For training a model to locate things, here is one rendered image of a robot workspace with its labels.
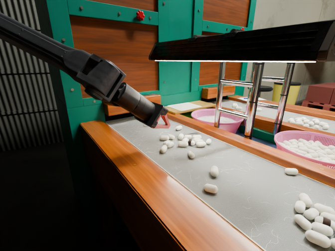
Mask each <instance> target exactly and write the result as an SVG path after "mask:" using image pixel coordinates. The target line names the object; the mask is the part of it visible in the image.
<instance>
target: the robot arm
mask: <svg viewBox="0 0 335 251"><path fill-rule="evenodd" d="M0 39H2V40H3V41H5V42H7V43H9V44H11V45H13V46H15V47H17V48H19V49H21V50H23V51H25V52H27V53H29V54H31V55H33V56H35V57H37V58H39V59H41V60H43V61H44V62H46V63H48V64H50V65H52V66H54V67H56V68H58V69H60V70H62V71H63V72H65V73H66V74H68V75H69V76H70V77H71V78H72V79H73V80H74V81H76V82H78V83H80V84H82V85H83V87H84V88H85V90H84V91H85V92H86V93H87V94H88V95H90V96H91V97H93V98H94V99H96V100H101V101H102V102H103V103H104V104H106V105H110V106H116V107H122V108H123V109H125V110H127V111H129V112H130V113H132V114H133V115H135V116H134V118H136V119H137V120H138V121H140V122H142V123H144V124H145V125H147V126H149V127H151V128H169V127H170V123H169V120H168V117H167V112H168V109H167V108H166V107H165V106H163V105H160V104H157V103H154V102H151V101H149V100H148V99H147V98H145V97H144V96H143V95H141V94H140V93H139V92H137V91H136V90H135V89H133V88H132V87H131V86H129V85H128V84H127V83H125V82H123V83H122V81H123V80H124V78H125V77H126V74H125V73H124V72H122V71H121V70H120V69H119V68H118V67H117V66H116V65H115V64H113V63H112V62H111V61H109V60H105V59H103V58H101V57H99V56H97V55H95V54H93V53H92V54H90V53H88V52H86V51H84V50H79V49H75V48H72V47H69V46H67V45H64V44H62V43H60V42H58V41H56V40H54V39H52V38H50V37H48V36H46V35H44V34H42V33H40V32H38V31H36V30H35V29H33V28H31V27H29V26H27V25H25V24H23V23H21V22H19V21H17V20H15V19H13V18H11V17H9V16H7V15H5V14H3V13H1V12H0ZM160 118H162V119H163V120H164V122H165V123H166V124H165V125H162V124H158V121H159V119H160Z"/></svg>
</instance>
